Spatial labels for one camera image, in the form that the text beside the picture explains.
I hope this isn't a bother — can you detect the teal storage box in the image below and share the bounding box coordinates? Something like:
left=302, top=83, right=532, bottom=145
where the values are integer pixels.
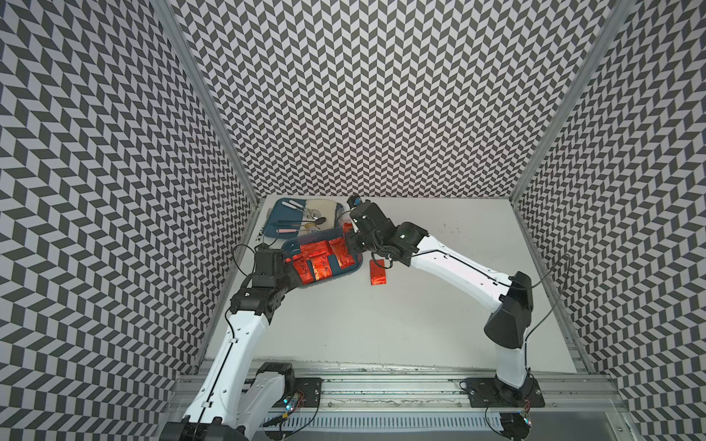
left=282, top=227, right=362, bottom=287

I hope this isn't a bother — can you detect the red tea bag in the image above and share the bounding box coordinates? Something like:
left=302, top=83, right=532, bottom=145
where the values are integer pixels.
left=300, top=241, right=332, bottom=259
left=328, top=237, right=356, bottom=269
left=290, top=255, right=315, bottom=285
left=370, top=258, right=387, bottom=286
left=311, top=255, right=333, bottom=281

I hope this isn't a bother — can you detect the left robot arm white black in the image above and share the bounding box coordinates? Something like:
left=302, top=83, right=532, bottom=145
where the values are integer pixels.
left=159, top=244, right=303, bottom=441

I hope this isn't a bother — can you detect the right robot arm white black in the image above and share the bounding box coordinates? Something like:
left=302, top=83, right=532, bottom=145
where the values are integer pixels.
left=347, top=195, right=534, bottom=392

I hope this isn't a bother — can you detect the black spoon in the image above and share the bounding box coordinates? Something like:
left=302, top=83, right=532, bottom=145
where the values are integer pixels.
left=279, top=217, right=327, bottom=226

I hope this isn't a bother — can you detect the teal flat tray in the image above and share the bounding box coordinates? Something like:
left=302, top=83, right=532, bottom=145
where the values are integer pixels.
left=264, top=197, right=343, bottom=240

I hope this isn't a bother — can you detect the beige cloth napkin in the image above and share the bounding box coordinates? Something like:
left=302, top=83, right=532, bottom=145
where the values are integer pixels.
left=304, top=198, right=338, bottom=230

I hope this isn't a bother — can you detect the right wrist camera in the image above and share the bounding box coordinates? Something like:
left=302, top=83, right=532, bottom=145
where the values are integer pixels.
left=347, top=195, right=364, bottom=211

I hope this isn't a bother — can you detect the green handled gold spoon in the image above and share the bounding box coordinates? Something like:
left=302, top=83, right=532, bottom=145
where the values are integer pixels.
left=276, top=222, right=318, bottom=229

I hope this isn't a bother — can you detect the white handled spoon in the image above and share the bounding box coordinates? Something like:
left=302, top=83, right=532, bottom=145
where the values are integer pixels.
left=282, top=200, right=321, bottom=220
left=287, top=200, right=321, bottom=218

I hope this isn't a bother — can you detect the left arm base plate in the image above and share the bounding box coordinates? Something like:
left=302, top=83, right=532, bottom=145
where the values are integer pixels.
left=272, top=377, right=324, bottom=410

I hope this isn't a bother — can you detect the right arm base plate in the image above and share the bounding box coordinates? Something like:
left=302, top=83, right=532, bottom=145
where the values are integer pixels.
left=463, top=375, right=546, bottom=410

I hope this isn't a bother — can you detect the aluminium front rail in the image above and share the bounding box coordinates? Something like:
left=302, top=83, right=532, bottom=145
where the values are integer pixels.
left=164, top=360, right=630, bottom=415

